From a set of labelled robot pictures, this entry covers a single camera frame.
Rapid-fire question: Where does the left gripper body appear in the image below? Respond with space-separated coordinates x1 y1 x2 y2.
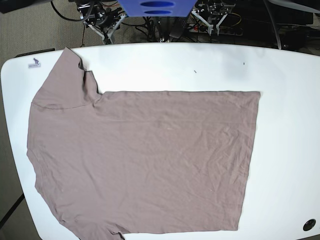
191 2 236 35

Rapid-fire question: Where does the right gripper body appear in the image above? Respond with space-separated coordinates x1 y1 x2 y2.
77 2 125 45

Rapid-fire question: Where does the mauve T-shirt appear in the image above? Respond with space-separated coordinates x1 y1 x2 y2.
27 48 261 240

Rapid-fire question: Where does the small white sticker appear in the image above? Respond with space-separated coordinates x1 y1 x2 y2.
28 58 41 69

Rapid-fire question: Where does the black table grommet right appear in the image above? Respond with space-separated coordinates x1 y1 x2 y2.
302 219 316 232

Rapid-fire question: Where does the blue plastic mount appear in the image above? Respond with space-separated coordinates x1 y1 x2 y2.
118 0 197 17

